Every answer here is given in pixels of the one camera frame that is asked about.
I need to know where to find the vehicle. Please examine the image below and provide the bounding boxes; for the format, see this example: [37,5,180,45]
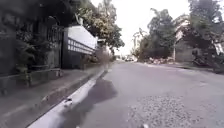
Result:
[124,55,134,63]

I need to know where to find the large leafy tree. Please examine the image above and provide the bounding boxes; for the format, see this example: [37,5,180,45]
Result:
[71,0,126,54]

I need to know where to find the grey asphalt road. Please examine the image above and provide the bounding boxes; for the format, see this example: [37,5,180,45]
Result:
[58,60,224,128]

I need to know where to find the pale concrete gutter strip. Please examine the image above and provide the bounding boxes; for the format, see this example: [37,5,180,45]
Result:
[27,68,108,128]

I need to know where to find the group of trees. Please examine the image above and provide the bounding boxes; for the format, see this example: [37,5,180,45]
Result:
[131,0,224,73]

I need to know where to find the dark metal gate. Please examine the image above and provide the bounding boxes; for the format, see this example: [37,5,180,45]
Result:
[34,16,65,70]

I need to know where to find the pole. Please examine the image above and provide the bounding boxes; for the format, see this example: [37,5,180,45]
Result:
[172,39,177,63]

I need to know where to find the grey building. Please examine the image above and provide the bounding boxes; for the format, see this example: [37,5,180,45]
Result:
[173,14,204,64]

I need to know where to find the grey concrete sidewalk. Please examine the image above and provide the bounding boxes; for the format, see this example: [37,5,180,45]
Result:
[0,64,104,128]

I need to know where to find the green bushes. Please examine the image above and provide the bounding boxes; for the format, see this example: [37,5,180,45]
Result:
[0,19,51,76]

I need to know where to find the low concrete planter wall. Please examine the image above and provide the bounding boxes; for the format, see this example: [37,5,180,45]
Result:
[0,67,64,96]

